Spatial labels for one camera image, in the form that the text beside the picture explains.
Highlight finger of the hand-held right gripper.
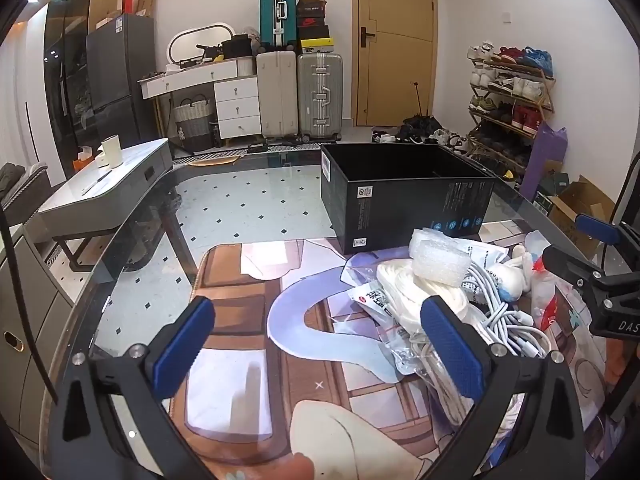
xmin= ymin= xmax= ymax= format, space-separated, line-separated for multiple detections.
xmin=575 ymin=214 xmax=640 ymax=286
xmin=542 ymin=245 xmax=626 ymax=311

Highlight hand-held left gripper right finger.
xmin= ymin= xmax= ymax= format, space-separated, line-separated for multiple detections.
xmin=420 ymin=296 xmax=586 ymax=480

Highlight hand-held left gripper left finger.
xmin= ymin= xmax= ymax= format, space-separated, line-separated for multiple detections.
xmin=47 ymin=296 xmax=221 ymax=480

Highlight red balloon packet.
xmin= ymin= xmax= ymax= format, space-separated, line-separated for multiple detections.
xmin=522 ymin=255 xmax=563 ymax=333

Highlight clear zip bag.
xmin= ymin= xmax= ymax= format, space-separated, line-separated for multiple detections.
xmin=345 ymin=310 xmax=441 ymax=377

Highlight white charging cable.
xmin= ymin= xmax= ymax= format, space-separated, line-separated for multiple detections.
xmin=465 ymin=260 xmax=553 ymax=361

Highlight white plush toy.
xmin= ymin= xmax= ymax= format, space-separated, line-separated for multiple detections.
xmin=487 ymin=245 xmax=536 ymax=303

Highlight white rope bundle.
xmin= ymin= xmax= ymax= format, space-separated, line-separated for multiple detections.
xmin=374 ymin=259 xmax=488 ymax=426

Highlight white medicine packet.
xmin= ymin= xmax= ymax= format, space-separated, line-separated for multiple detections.
xmin=345 ymin=280 xmax=416 ymax=322

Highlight white printed packet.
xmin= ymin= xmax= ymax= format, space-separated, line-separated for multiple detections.
xmin=462 ymin=239 xmax=512 ymax=306

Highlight white foam wrap piece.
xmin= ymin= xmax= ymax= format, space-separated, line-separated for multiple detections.
xmin=407 ymin=227 xmax=473 ymax=286

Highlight black cardboard box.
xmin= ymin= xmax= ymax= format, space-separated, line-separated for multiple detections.
xmin=320 ymin=142 xmax=497 ymax=255

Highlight open cardboard box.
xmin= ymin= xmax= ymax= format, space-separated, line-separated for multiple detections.
xmin=547 ymin=175 xmax=618 ymax=258

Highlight dark green box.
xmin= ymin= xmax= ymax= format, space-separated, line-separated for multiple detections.
xmin=532 ymin=160 xmax=576 ymax=211

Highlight printed desk mat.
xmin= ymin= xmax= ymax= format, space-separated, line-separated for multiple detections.
xmin=170 ymin=220 xmax=640 ymax=480

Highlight purple bag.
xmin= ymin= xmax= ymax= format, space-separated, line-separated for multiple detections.
xmin=520 ymin=122 xmax=569 ymax=198

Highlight wooden shoe rack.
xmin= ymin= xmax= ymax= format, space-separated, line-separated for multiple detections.
xmin=467 ymin=42 xmax=557 ymax=181

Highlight grey low cabinet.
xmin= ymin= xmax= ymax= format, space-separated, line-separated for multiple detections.
xmin=0 ymin=225 xmax=76 ymax=441

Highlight rows of assorted shoes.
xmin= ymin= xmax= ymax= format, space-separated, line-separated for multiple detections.
xmin=467 ymin=42 xmax=555 ymax=161

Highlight patterned floor rug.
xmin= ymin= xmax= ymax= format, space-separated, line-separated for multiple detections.
xmin=45 ymin=145 xmax=346 ymax=361

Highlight grey side table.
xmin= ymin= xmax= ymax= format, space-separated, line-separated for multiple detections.
xmin=37 ymin=137 xmax=176 ymax=273

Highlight pile of scattered shoes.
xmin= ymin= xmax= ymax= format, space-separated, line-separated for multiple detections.
xmin=371 ymin=115 xmax=471 ymax=153

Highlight slim grey pen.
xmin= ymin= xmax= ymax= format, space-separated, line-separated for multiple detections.
xmin=82 ymin=170 xmax=113 ymax=196

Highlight black umbrella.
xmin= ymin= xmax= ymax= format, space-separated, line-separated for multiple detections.
xmin=404 ymin=80 xmax=443 ymax=131

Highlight white cup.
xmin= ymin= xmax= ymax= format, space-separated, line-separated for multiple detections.
xmin=101 ymin=135 xmax=124 ymax=169

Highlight grey sofa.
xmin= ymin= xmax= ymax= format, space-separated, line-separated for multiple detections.
xmin=0 ymin=162 xmax=51 ymax=226

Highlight woven basket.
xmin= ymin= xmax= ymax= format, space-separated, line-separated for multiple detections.
xmin=172 ymin=97 xmax=212 ymax=153

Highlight dark green jacket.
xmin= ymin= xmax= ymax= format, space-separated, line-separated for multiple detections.
xmin=0 ymin=162 xmax=26 ymax=201

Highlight white vanity desk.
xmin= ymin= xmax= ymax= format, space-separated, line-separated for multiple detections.
xmin=139 ymin=57 xmax=263 ymax=140

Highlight beige suitcase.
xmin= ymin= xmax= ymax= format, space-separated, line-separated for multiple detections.
xmin=256 ymin=50 xmax=300 ymax=140

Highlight wooden door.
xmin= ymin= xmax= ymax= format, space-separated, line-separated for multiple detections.
xmin=351 ymin=0 xmax=438 ymax=128

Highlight dark grey refrigerator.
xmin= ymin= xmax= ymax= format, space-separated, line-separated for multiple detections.
xmin=86 ymin=14 xmax=157 ymax=148

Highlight silver suitcase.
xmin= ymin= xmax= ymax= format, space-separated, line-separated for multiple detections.
xmin=296 ymin=51 xmax=345 ymax=142

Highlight white wardrobe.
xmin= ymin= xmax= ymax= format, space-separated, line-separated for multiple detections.
xmin=0 ymin=15 xmax=53 ymax=171

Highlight black bag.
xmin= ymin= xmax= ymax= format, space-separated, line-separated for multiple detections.
xmin=220 ymin=35 xmax=256 ymax=60

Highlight oval white mirror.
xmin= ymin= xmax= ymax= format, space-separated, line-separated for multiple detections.
xmin=166 ymin=21 xmax=236 ymax=66

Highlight black glass cabinet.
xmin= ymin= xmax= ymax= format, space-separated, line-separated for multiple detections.
xmin=42 ymin=0 xmax=121 ymax=156

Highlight black yellow shoe box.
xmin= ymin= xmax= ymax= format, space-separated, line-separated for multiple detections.
xmin=299 ymin=36 xmax=335 ymax=54

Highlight teal suitcase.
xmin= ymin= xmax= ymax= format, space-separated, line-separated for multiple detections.
xmin=259 ymin=0 xmax=298 ymax=53

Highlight black shoe box red logo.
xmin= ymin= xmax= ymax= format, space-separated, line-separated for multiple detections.
xmin=296 ymin=9 xmax=329 ymax=29

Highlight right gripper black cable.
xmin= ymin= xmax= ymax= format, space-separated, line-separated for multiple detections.
xmin=602 ymin=152 xmax=640 ymax=281

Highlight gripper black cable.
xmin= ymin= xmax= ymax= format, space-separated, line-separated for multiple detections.
xmin=0 ymin=202 xmax=60 ymax=406
xmin=602 ymin=152 xmax=640 ymax=281

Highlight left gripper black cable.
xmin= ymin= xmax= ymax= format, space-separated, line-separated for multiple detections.
xmin=0 ymin=202 xmax=60 ymax=406

